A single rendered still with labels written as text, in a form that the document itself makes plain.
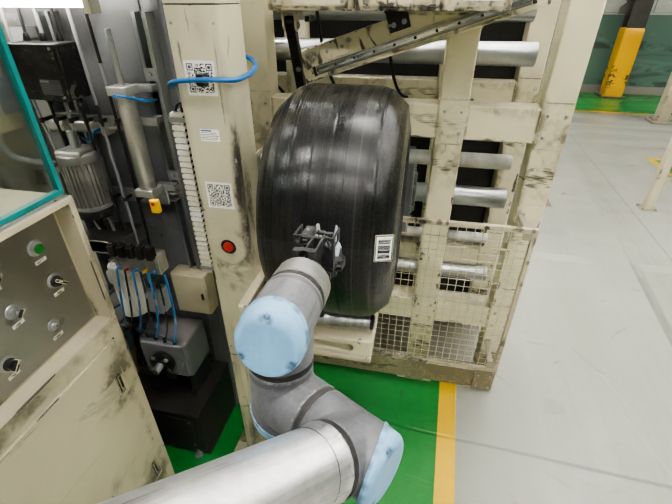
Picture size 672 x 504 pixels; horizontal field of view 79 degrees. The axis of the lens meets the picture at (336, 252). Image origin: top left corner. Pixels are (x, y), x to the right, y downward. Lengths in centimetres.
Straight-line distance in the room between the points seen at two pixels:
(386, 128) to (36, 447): 107
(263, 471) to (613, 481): 191
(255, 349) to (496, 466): 163
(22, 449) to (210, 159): 78
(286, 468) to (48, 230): 91
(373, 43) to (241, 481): 117
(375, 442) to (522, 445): 166
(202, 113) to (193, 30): 18
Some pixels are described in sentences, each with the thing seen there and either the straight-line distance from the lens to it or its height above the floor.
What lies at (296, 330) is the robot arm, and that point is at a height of 133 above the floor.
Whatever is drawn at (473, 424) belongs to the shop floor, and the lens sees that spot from 213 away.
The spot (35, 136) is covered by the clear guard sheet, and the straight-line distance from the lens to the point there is 114.
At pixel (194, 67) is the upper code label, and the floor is 153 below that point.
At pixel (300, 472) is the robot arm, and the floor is 129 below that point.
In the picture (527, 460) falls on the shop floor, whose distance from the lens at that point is 211.
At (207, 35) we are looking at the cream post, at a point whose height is 160.
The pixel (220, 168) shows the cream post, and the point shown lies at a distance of 110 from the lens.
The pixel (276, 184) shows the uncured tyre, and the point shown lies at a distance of 86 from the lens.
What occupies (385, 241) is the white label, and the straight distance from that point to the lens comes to 84.
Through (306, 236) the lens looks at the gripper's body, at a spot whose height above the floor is 133.
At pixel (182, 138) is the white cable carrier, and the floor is 136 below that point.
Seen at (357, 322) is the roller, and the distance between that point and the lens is 114.
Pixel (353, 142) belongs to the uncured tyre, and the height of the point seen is 142.
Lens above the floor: 167
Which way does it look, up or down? 32 degrees down
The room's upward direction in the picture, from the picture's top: straight up
